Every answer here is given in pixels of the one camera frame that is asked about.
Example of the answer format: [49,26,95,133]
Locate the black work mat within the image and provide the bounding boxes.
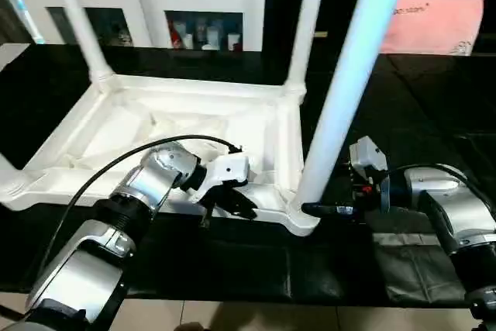
[0,42,496,309]

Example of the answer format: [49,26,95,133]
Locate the red and white carton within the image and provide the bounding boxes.
[169,20,184,49]

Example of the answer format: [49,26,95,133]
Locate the pink pillow with print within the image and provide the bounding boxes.
[378,0,487,57]

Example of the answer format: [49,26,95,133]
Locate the white blue patterned pole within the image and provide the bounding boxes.
[0,0,46,45]

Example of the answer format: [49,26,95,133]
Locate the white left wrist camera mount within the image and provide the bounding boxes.
[185,152,251,204]

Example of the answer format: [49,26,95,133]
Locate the black left wrist camera cable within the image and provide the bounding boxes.
[36,135,243,297]

